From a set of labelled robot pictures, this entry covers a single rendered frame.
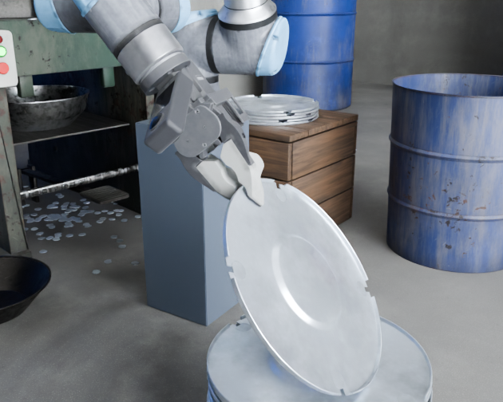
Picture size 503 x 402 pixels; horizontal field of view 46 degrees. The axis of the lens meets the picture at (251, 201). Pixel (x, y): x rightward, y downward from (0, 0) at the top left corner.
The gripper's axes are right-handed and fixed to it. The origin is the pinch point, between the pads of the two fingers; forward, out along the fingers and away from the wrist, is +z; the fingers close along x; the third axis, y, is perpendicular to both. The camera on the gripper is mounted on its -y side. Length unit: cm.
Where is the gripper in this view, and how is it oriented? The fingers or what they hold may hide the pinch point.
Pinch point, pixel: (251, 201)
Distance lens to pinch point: 74.8
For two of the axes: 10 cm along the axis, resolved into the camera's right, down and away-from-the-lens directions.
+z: 6.0, 8.0, 0.4
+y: 3.6, -3.2, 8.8
